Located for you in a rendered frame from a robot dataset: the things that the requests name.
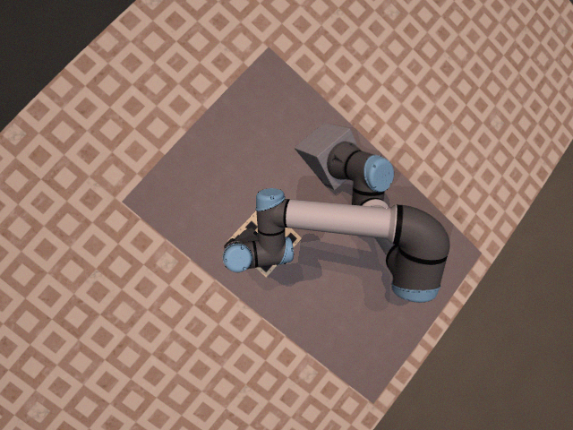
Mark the tan and black chessboard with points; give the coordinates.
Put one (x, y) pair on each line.
(252, 223)

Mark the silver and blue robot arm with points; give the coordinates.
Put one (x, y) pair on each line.
(416, 278)

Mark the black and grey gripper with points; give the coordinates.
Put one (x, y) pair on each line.
(247, 235)

